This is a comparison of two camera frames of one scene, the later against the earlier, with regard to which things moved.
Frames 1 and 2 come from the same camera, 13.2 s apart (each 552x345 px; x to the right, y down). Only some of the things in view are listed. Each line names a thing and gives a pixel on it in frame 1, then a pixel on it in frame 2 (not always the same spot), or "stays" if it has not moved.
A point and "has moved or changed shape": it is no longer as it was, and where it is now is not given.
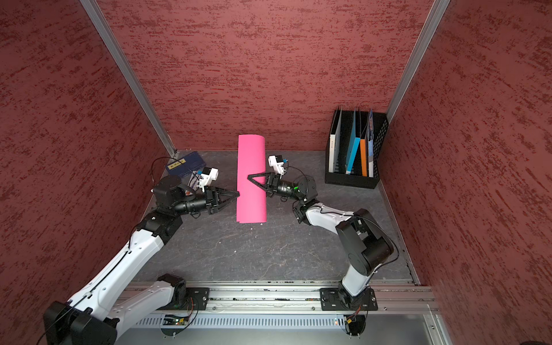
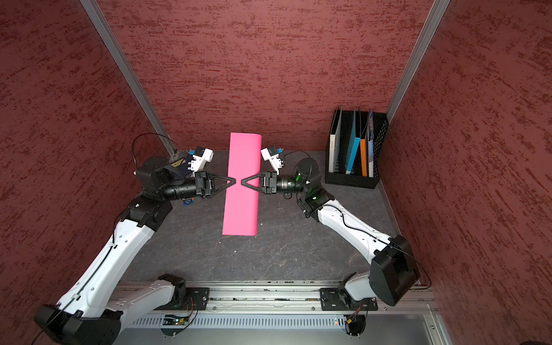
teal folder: x=353 y=146 stays
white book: x=333 y=140 stays
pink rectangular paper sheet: x=251 y=202 has moved or changed shape
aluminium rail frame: x=338 y=306 stays
